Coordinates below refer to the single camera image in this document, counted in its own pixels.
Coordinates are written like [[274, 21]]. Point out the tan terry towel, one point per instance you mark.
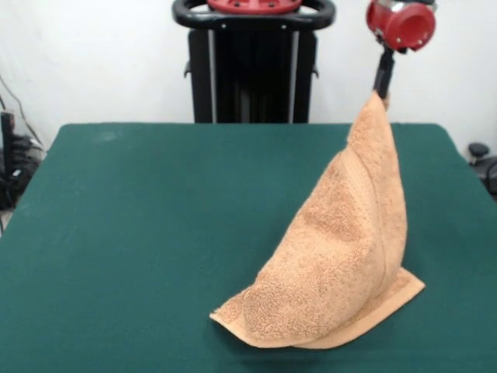
[[341, 252]]

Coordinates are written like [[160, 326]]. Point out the black box with red mark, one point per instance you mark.
[[5, 147]]

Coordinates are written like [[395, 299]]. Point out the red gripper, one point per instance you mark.
[[400, 27]]

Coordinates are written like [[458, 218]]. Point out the red robot base plate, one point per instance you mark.
[[252, 5]]

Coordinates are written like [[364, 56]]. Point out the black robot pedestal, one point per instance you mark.
[[252, 77]]

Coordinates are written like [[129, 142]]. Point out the dark green table cloth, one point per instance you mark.
[[116, 272]]

